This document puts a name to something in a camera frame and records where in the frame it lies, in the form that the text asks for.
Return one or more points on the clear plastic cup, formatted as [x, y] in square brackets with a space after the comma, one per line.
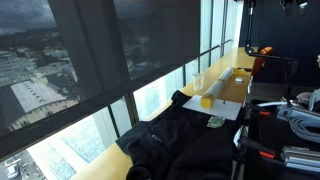
[198, 81]

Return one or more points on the dark roller blind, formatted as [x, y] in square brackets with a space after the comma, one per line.
[160, 33]
[33, 66]

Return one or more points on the long aluminium rail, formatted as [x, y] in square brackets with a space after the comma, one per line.
[300, 156]

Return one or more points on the orange chair behind black stand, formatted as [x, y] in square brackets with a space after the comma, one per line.
[261, 58]

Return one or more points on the black camera stand with boom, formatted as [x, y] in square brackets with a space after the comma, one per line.
[248, 40]

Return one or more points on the black zip vest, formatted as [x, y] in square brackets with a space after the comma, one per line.
[186, 143]

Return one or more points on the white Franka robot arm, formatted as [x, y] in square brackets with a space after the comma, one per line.
[305, 97]

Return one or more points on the white wrapped tube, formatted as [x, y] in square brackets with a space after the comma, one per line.
[270, 103]

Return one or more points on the small metal corner bracket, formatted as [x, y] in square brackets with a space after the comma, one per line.
[284, 113]

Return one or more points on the aluminium rail under robot base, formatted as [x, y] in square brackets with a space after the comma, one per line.
[306, 113]

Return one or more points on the yellow sponge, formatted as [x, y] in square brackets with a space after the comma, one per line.
[208, 100]

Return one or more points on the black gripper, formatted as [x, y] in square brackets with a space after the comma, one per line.
[288, 8]

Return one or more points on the small white block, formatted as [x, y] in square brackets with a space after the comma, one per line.
[238, 79]

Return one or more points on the flat yellow object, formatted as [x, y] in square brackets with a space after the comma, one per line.
[240, 71]

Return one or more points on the white flat board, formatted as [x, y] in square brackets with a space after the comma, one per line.
[226, 108]

